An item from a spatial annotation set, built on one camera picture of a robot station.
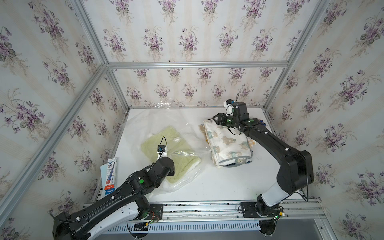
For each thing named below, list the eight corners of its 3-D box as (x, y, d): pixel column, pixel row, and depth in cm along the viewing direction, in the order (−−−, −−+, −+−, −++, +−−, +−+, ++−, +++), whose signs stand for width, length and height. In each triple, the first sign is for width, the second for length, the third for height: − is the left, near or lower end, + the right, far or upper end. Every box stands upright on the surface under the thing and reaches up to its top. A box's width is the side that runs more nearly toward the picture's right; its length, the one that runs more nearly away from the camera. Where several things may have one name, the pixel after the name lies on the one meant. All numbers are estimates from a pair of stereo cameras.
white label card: (105, 193, 78) (104, 192, 76) (108, 160, 90) (107, 159, 89) (115, 191, 79) (113, 190, 77) (117, 159, 91) (115, 157, 89)
